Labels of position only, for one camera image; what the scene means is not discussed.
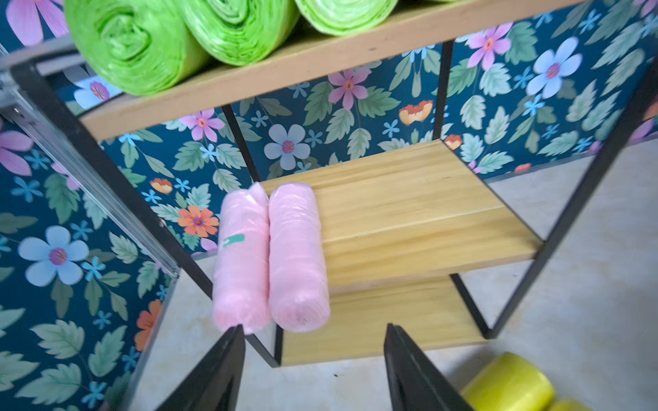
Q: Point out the yellow roll top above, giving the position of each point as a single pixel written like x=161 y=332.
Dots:
x=509 y=382

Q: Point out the pink roll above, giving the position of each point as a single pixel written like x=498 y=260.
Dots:
x=299 y=297
x=241 y=273

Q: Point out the yellow roll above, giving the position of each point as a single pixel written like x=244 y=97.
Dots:
x=568 y=404
x=509 y=382

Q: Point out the green roll diagonal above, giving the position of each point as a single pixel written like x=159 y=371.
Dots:
x=141 y=47

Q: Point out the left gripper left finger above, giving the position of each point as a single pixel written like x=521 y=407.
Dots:
x=214 y=383

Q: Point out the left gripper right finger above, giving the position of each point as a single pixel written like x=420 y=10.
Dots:
x=414 y=381

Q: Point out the wooden three-tier shelf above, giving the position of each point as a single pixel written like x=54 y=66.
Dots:
x=392 y=221

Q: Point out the green roll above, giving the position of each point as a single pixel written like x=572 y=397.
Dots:
x=342 y=17
x=240 y=32

